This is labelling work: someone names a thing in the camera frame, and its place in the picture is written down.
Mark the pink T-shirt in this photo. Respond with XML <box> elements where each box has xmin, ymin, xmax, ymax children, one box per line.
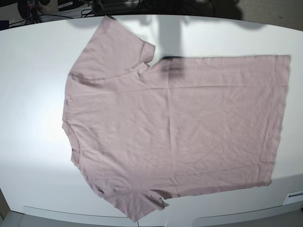
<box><xmin>62</xmin><ymin>16</ymin><xmax>291</xmax><ymax>221</ymax></box>

